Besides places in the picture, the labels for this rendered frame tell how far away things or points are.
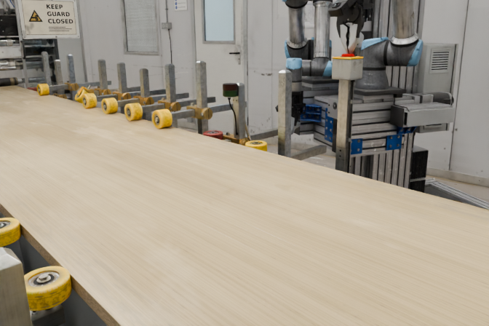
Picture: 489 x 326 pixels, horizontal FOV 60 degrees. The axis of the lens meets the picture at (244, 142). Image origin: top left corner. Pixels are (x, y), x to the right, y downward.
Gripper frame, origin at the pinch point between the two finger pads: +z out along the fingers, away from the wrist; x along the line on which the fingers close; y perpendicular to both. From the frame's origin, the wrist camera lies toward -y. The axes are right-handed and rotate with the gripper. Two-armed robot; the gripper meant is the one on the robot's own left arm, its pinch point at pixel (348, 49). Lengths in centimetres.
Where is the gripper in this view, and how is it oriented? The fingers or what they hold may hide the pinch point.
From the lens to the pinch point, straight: 138.3
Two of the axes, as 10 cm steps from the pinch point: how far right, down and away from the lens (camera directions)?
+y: 7.3, -1.8, 6.6
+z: 0.1, 9.7, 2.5
